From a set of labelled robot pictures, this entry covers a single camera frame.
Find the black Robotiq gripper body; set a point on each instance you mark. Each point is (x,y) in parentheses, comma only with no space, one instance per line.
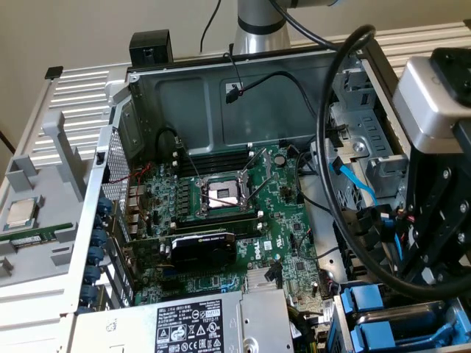
(430,184)

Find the hard disk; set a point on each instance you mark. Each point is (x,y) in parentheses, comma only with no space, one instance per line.
(362,298)
(371,332)

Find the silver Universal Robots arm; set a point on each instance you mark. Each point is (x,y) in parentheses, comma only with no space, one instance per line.
(257,36)

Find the black plastic disk bay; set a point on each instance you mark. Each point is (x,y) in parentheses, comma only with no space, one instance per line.
(368,224)

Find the metal drive cage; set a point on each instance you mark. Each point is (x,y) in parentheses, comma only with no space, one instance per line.
(368,125)

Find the round coin battery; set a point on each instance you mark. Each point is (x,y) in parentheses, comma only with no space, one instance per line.
(280,159)

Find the silver chipset heatsink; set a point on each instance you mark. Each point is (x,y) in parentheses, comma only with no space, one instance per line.
(259,281)

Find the metal socket cover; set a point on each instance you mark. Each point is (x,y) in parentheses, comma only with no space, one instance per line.
(267,162)

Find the black RAM slot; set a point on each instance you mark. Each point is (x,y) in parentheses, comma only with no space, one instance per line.
(217,168)
(217,159)
(246,232)
(213,220)

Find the CPU socket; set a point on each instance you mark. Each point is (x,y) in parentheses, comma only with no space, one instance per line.
(221,195)

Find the black graphics card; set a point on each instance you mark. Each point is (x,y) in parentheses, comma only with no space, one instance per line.
(202,250)

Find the metal locking lever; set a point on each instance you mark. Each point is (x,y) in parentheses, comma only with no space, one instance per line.
(191,163)

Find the green motherboard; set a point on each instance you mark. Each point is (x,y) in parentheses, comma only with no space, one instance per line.
(165,191)

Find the open Dell PC case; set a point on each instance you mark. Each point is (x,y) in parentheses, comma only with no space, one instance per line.
(176,103)

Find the grey power supply unit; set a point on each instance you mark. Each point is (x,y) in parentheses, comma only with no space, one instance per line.
(147,323)

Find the metal port block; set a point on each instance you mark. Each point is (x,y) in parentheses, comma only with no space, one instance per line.
(133,209)

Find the black plastic block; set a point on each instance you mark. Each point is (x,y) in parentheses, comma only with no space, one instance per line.
(151,48)

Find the blue slot retention clip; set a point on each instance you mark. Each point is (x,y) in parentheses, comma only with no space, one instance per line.
(92,275)
(98,238)
(105,204)
(96,256)
(88,295)

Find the grey plastic parts rack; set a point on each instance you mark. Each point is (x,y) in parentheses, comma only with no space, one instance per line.
(55,206)

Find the green RAM stick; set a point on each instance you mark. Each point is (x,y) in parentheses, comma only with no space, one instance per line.
(33,238)

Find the black profile end cap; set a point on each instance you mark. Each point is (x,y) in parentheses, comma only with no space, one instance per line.
(54,72)

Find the silver CPU chip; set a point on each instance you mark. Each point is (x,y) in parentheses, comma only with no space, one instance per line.
(21,212)

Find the black tripod leg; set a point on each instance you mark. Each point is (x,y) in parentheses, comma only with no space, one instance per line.
(7,141)

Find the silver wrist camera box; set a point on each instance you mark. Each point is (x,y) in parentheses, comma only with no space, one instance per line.
(423,106)

